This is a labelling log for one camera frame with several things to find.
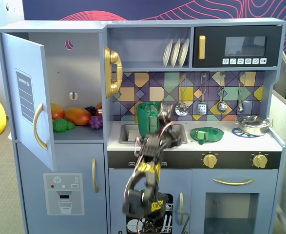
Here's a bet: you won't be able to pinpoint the blue toy kitchen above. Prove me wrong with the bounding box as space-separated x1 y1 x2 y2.
0 18 286 234

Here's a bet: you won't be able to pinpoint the steel pot with lid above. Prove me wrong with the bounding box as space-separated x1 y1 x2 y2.
234 115 273 137

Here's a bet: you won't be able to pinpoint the gold toy telephone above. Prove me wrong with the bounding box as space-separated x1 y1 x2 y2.
103 46 123 99

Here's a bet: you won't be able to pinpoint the gold freezer door handle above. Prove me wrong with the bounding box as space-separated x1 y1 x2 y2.
92 158 99 194

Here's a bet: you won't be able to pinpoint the green bumpy toy fruit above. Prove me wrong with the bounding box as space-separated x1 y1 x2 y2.
52 118 76 133

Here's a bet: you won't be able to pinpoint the white toy plate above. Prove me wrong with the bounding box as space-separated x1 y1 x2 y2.
162 39 173 68
178 38 191 67
170 38 182 68

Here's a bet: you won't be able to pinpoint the silver toy whisk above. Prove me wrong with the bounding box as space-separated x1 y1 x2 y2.
237 72 247 113

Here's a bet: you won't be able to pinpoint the red orange toy peach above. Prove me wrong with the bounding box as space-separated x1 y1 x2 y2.
50 103 65 120

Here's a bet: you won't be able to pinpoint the gold microwave handle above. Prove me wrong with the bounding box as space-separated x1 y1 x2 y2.
198 35 207 60

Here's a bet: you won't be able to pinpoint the blue fridge door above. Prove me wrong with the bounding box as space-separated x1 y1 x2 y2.
0 33 56 173

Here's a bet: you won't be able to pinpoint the gold fridge door handle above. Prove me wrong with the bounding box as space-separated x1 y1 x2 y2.
33 102 49 151

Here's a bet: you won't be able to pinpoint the green plastic container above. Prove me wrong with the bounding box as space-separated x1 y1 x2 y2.
135 101 168 136

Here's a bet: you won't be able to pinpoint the dark toy grapes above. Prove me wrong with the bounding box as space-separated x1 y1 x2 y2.
84 106 98 116

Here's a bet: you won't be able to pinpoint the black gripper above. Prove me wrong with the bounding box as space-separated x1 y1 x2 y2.
156 104 185 147

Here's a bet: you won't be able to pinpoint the grey toy sink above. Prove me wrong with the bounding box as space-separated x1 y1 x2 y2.
119 123 189 145

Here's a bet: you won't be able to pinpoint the steel slotted spatula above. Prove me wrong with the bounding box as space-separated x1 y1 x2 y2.
197 73 207 116

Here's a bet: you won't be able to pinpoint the steel skimmer spoon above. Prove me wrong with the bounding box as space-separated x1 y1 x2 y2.
174 73 190 117

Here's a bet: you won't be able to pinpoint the purple toy grapes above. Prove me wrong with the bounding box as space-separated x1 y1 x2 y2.
89 115 103 130

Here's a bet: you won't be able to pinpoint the gold stove knob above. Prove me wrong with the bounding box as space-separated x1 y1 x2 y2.
202 153 218 169
252 154 268 170

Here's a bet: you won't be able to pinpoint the black toy microwave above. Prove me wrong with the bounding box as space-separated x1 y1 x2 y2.
192 25 283 68

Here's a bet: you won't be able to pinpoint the steel ladle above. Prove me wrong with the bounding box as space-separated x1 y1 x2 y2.
216 72 228 114

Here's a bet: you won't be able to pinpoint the orange toy mango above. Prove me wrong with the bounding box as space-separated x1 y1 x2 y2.
64 107 93 127

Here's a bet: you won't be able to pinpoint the gold cabinet door handle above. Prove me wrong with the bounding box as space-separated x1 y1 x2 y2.
179 192 185 226

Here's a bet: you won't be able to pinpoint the green round lid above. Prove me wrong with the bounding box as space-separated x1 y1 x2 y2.
190 126 225 146

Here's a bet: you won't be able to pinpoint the gold oven handle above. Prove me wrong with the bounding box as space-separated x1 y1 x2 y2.
213 178 255 187

